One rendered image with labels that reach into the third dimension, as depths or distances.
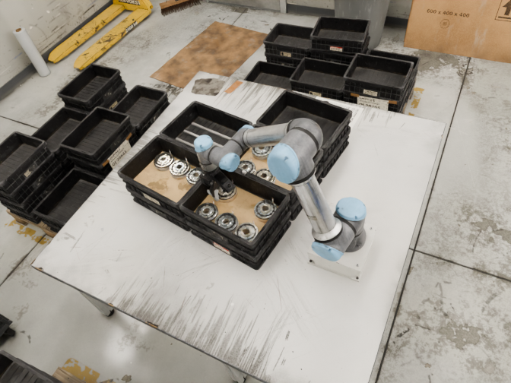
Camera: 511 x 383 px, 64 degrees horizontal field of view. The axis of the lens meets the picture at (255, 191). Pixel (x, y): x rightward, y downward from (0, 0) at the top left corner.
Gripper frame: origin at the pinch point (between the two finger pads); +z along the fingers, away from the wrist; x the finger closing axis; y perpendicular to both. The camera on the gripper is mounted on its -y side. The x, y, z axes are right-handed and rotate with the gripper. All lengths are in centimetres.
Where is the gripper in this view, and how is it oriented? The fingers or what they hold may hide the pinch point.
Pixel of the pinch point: (221, 196)
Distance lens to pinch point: 189.3
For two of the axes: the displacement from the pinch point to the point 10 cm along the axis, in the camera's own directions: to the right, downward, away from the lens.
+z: 1.1, 6.1, 7.8
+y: -7.8, -4.3, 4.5
